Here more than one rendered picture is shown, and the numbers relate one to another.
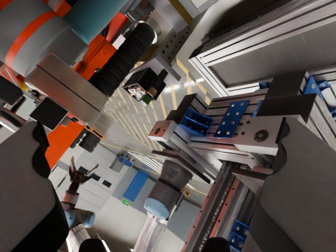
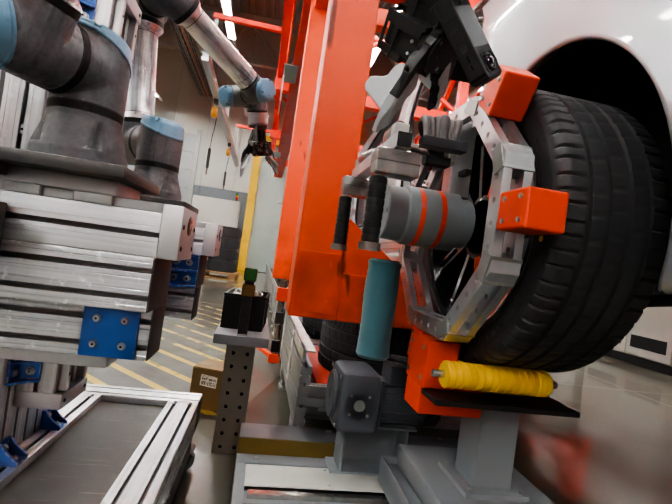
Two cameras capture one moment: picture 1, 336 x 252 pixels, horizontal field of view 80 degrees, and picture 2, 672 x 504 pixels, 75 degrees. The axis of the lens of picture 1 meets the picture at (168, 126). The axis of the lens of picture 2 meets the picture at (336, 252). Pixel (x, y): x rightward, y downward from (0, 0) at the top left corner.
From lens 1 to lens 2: 0.63 m
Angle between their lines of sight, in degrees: 40
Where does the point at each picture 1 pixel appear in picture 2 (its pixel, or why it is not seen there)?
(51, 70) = (413, 167)
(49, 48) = (407, 206)
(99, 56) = (332, 293)
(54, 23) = (414, 226)
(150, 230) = (146, 97)
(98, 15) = (378, 289)
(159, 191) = (176, 153)
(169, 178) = (169, 176)
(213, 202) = not seen: hidden behind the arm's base
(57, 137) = (324, 177)
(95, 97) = (383, 165)
